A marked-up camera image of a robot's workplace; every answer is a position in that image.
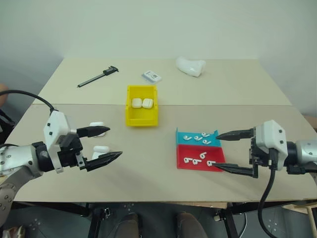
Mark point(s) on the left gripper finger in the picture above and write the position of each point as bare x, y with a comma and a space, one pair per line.
95, 130
104, 159

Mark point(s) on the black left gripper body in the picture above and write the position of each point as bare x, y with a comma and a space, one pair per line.
70, 156

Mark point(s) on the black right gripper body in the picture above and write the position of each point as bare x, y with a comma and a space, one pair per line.
255, 153

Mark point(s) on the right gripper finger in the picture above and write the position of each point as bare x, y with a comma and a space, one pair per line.
235, 135
237, 169

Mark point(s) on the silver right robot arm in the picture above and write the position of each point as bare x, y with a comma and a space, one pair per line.
305, 151

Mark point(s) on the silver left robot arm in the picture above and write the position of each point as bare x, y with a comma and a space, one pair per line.
15, 156

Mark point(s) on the yellow plastic bin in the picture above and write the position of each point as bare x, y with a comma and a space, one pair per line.
141, 119

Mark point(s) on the small white printed card box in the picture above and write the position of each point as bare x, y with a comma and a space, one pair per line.
151, 76

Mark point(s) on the black metal table leg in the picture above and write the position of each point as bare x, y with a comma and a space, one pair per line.
95, 220
229, 218

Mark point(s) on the red plastic tray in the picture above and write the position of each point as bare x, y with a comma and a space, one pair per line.
183, 151

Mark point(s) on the blue plastic tray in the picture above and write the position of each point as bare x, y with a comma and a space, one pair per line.
180, 141

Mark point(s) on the black digital caliper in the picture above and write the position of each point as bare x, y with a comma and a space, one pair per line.
109, 71

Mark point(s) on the dark brown rounded shape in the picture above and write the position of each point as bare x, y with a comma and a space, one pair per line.
130, 224
189, 224

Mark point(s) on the white crumpled plastic bag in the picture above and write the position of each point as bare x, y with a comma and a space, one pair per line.
190, 66

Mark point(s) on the bystander person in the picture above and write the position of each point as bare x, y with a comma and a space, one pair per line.
2, 95

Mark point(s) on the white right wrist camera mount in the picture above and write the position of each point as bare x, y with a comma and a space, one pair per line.
270, 134

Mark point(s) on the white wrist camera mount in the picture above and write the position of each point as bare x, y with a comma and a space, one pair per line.
270, 134
55, 124

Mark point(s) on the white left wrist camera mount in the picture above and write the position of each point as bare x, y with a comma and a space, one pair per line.
55, 124

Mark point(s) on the light wooden frame piece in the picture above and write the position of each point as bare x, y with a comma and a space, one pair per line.
301, 208

